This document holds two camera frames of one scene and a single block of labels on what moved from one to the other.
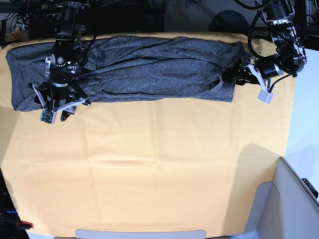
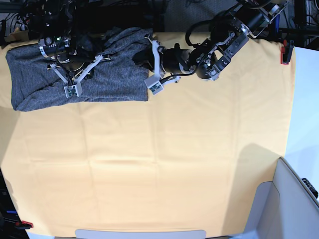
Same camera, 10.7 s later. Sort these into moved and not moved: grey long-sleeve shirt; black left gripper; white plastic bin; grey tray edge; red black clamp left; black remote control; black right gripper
Moved: grey long-sleeve shirt; black left gripper; black right gripper
Not moved: grey tray edge; white plastic bin; black remote control; red black clamp left
